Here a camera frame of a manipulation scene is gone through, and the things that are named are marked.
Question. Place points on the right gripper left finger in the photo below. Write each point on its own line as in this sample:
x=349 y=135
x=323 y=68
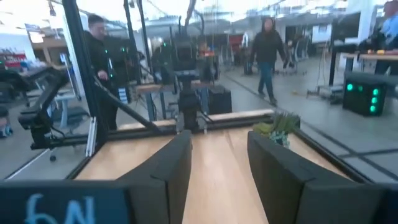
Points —
x=171 y=174

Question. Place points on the black aluminium table frame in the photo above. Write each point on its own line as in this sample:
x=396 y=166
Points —
x=79 y=62

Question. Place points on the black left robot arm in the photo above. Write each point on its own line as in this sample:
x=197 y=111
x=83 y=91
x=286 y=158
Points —
x=189 y=102

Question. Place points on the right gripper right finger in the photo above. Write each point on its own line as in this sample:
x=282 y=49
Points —
x=289 y=186

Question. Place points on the person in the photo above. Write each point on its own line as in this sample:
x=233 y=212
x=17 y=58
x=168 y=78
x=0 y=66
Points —
x=390 y=31
x=267 y=49
x=99 y=56

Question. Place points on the potted succulent plant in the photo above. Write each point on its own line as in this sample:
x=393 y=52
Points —
x=280 y=124

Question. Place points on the wooden table blue legs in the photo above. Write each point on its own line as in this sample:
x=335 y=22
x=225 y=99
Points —
x=152 y=88

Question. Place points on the wooden background table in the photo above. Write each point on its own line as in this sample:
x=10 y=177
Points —
x=370 y=57

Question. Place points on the black office chair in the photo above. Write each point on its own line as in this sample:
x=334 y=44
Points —
x=40 y=121

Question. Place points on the black box green lights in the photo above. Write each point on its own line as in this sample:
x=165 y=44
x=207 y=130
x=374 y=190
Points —
x=360 y=99

